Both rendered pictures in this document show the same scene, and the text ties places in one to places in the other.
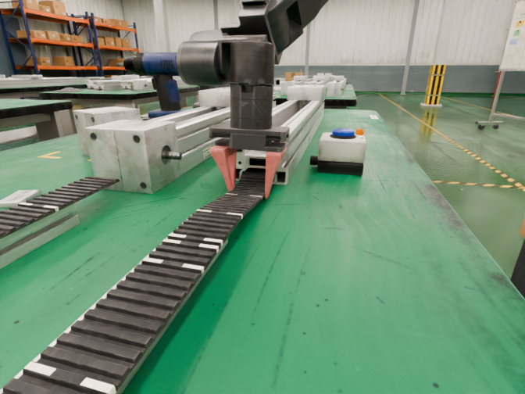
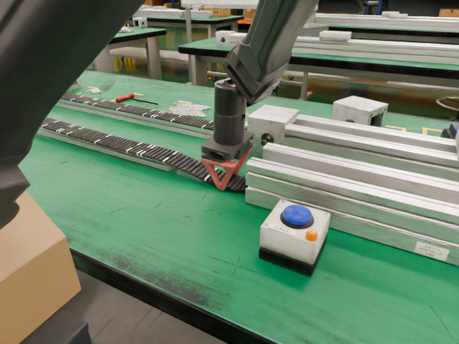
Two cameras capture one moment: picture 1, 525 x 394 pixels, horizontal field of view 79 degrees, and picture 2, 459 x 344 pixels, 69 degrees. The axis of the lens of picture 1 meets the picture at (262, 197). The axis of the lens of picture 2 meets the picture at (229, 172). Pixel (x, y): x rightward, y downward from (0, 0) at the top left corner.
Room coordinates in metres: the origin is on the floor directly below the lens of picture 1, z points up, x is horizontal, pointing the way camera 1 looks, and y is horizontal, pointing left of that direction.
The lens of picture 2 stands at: (0.59, -0.54, 1.13)
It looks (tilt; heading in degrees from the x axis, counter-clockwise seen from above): 29 degrees down; 104
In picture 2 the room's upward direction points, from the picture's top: straight up
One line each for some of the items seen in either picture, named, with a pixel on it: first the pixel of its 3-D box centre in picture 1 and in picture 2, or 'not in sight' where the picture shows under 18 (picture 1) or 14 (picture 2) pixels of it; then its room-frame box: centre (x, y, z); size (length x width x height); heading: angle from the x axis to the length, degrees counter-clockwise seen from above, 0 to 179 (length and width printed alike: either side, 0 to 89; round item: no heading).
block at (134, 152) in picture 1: (143, 154); (271, 133); (0.50, 0.19, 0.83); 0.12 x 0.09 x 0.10; 76
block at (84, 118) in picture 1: (113, 132); (354, 121); (0.70, 0.32, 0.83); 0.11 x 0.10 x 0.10; 55
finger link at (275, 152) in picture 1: (258, 165); (224, 166); (0.44, 0.01, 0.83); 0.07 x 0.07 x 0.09; 80
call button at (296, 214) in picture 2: (343, 134); (296, 216); (0.58, -0.15, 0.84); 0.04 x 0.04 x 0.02
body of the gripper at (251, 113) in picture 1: (251, 113); (229, 130); (0.44, 0.02, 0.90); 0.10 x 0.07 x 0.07; 80
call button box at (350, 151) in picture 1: (337, 152); (296, 231); (0.59, -0.14, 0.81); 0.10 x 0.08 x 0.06; 76
